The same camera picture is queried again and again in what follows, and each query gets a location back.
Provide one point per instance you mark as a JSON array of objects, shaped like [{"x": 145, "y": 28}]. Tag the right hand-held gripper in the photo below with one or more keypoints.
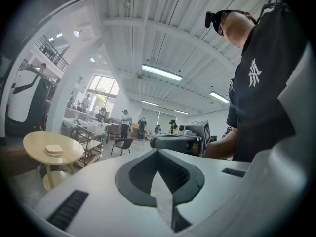
[{"x": 197, "y": 130}]

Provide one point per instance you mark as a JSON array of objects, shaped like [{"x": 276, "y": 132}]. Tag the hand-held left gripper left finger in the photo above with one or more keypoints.
[{"x": 98, "y": 181}]

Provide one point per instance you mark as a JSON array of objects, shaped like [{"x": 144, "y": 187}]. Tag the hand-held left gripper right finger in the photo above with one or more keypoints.
[{"x": 217, "y": 181}]

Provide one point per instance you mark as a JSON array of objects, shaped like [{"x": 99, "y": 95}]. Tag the white plate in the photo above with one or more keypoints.
[{"x": 53, "y": 154}]

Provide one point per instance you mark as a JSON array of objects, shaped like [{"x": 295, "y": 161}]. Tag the yellow sponge cloth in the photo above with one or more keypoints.
[{"x": 53, "y": 148}]

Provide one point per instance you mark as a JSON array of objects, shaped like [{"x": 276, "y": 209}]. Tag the person's right forearm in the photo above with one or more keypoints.
[{"x": 219, "y": 147}]

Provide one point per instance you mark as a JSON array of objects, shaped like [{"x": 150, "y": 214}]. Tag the long ceiling lamp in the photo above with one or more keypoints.
[
  {"x": 181, "y": 111},
  {"x": 219, "y": 97},
  {"x": 149, "y": 103},
  {"x": 161, "y": 71}
]

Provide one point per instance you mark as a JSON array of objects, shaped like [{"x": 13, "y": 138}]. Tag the metal trolley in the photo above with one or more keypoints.
[{"x": 92, "y": 144}]

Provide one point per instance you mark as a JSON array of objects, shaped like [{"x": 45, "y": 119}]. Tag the round wooden table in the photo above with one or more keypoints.
[{"x": 71, "y": 147}]

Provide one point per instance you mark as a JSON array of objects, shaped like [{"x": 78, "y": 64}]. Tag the black chair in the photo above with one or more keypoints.
[{"x": 122, "y": 143}]

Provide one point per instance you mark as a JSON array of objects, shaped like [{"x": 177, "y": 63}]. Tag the window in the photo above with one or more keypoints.
[{"x": 103, "y": 85}]

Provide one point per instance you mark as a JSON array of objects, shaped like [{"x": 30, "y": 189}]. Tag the person's black shirt torso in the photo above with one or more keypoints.
[{"x": 266, "y": 95}]

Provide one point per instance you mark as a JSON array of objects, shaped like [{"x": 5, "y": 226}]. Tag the round spotlight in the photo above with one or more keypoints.
[
  {"x": 92, "y": 60},
  {"x": 76, "y": 33}
]

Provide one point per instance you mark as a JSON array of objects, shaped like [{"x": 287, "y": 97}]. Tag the white and black machine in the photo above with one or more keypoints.
[{"x": 24, "y": 95}]

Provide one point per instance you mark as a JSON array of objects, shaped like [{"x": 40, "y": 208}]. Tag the person's face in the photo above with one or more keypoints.
[{"x": 237, "y": 28}]

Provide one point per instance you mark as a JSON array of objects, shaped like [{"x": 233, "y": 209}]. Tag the black railing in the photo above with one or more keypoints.
[{"x": 53, "y": 54}]

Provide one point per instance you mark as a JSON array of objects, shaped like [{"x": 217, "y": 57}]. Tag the black head-mounted camera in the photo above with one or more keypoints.
[{"x": 211, "y": 18}]

